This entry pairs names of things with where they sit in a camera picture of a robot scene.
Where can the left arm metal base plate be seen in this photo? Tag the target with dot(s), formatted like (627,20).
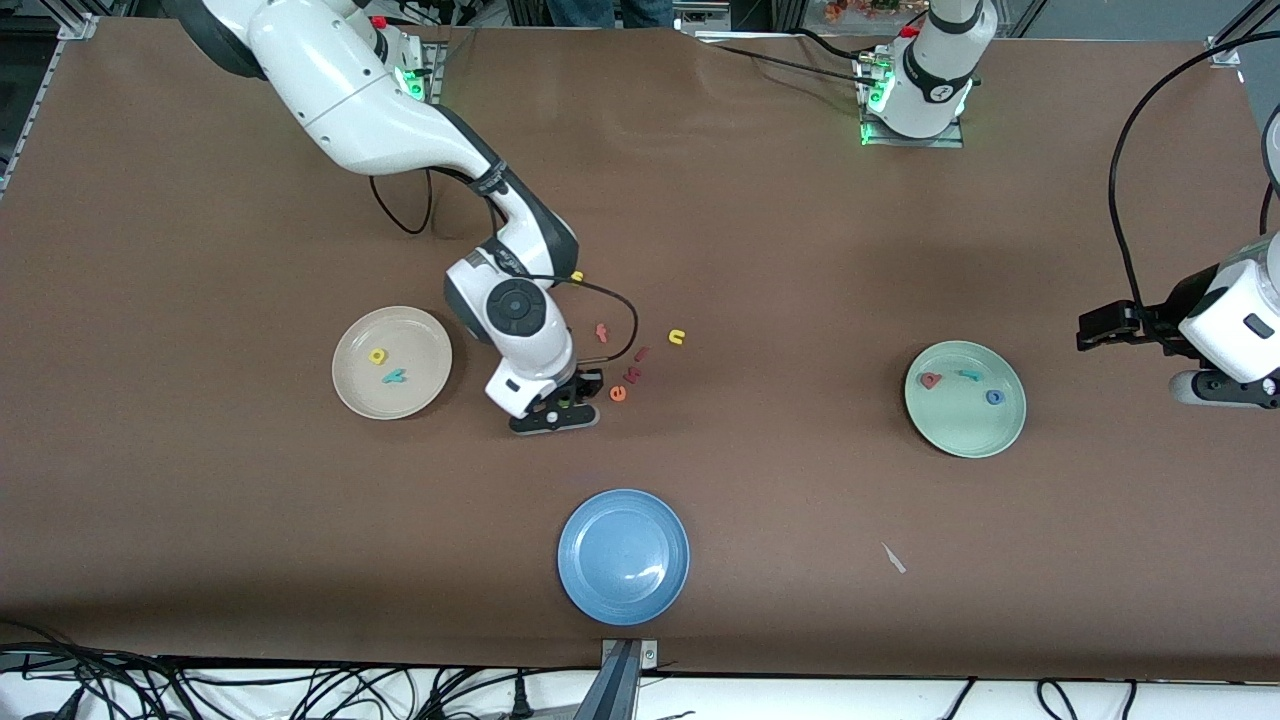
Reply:
(950,141)

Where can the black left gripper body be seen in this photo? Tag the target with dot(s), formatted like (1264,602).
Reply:
(1172,309)

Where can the grey metal camera bracket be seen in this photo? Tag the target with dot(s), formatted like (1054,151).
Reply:
(622,680)

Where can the black power plug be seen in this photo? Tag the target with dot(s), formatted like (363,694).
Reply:
(520,700)

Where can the orange floral decoration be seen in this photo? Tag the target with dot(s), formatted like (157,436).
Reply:
(860,8)

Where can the light green plate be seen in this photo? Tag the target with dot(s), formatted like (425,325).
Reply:
(965,425)

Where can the beige plate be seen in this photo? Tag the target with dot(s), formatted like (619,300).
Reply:
(410,340)

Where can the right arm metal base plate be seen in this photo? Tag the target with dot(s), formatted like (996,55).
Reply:
(433,70)

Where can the person in blue jeans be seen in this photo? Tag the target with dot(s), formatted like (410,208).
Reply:
(610,12)

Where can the aluminium frame corner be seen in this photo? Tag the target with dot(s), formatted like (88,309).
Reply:
(78,25)
(1228,45)

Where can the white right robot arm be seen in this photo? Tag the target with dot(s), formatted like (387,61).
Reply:
(350,90)

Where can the teal foam letter y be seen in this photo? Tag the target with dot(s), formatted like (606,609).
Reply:
(394,377)

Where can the blue plate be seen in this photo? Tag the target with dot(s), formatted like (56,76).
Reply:
(623,557)

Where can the aluminium frame rail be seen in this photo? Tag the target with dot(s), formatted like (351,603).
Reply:
(25,110)

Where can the white paper scrap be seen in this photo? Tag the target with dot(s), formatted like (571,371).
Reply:
(893,558)

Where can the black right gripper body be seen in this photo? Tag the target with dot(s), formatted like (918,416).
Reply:
(587,383)

